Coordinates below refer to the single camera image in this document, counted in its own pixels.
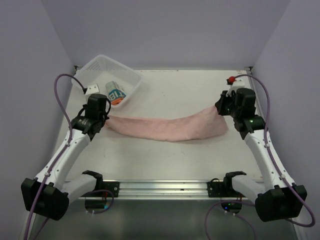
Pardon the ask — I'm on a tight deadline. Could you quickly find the pink towel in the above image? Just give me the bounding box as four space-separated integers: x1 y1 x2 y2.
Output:
105 106 229 142

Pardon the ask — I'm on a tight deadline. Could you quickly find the translucent plastic basket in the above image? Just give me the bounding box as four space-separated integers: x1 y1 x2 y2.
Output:
75 54 143 109

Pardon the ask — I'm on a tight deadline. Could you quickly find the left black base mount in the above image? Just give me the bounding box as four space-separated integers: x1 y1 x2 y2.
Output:
83 181 120 198

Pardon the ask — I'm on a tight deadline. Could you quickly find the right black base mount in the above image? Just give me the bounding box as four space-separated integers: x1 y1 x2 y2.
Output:
206 178 241 198

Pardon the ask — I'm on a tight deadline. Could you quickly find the aluminium rail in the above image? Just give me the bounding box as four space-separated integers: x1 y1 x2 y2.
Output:
79 180 253 201
244 66 266 126

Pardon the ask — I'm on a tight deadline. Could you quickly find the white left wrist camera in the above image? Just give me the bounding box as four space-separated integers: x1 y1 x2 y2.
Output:
84 83 100 96

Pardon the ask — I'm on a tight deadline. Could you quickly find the right wrist camera red plug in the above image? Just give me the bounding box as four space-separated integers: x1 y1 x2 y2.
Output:
226 76 236 85

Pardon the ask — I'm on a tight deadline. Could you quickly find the colourful rabbit print towel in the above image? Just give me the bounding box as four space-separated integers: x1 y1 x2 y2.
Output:
105 81 127 106

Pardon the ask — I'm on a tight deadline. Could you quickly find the aluminium front rail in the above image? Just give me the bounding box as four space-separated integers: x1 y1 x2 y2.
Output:
79 180 253 201

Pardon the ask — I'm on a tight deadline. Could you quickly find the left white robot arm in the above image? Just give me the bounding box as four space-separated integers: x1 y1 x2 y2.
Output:
21 93 111 221

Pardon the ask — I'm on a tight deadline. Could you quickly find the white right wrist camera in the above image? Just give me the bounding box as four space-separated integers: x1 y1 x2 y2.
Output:
226 78 245 97

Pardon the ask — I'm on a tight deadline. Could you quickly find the aluminium right side rail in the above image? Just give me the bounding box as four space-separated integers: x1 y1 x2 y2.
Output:
244 66 266 126

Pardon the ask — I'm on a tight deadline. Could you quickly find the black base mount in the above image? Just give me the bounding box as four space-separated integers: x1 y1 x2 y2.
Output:
83 181 120 198
206 178 241 198

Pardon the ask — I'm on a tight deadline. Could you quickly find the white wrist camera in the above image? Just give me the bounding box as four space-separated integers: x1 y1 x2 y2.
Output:
226 78 245 97
84 83 100 96

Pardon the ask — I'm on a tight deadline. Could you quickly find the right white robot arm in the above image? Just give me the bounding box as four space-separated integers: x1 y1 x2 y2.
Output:
215 87 307 222

